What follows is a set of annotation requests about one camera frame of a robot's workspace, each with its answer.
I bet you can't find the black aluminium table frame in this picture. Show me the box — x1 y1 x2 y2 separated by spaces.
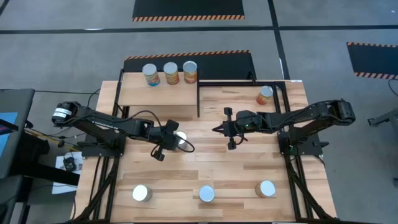
70 68 340 224

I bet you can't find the wooden shelf black metal frame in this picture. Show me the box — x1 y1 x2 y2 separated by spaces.
114 68 201 118

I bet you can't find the dark grey monitor blue screen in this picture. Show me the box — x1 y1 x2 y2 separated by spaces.
0 88 35 180

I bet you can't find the small black controller device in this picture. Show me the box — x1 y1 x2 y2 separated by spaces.
63 157 77 172

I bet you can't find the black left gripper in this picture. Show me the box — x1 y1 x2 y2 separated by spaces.
148 119 180 162

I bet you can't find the tomatoes can blue label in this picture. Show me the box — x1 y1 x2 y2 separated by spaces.
254 179 277 199

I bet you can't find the grey stand leg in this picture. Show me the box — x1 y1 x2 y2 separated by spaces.
368 107 398 127

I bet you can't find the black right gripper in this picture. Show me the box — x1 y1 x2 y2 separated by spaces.
212 107 264 151

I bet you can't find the green beans can orange label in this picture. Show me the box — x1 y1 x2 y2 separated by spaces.
162 61 180 86
132 184 154 203

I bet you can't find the white paper sheet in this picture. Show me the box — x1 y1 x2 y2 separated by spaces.
51 151 84 195

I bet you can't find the black mat hazard-striped edge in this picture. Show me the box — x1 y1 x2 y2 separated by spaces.
346 42 398 80
123 50 257 81
132 0 246 22

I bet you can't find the black side desk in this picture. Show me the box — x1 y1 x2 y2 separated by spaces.
9 123 81 203

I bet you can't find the corn can orange label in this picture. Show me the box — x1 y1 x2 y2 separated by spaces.
256 85 274 106
182 60 198 85

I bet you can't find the peaches can blue label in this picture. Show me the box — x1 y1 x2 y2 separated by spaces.
198 185 216 203
141 63 161 87
173 130 188 151

